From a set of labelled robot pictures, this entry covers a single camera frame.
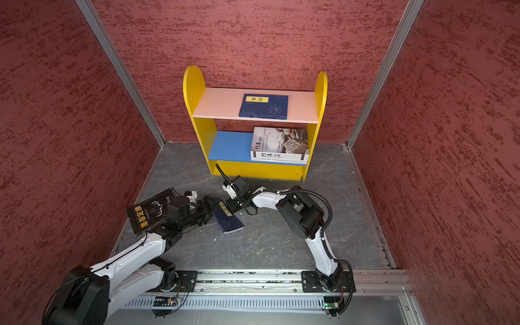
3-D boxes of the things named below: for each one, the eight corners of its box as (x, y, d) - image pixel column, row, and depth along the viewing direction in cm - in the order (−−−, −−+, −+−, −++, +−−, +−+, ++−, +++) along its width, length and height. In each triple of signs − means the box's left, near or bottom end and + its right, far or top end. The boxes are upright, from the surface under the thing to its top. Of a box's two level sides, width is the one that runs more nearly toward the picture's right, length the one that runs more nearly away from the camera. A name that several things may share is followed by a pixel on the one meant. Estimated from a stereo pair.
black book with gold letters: (135, 236, 88) (132, 233, 85) (129, 211, 95) (126, 208, 93) (185, 210, 96) (183, 207, 94) (176, 189, 103) (174, 186, 101)
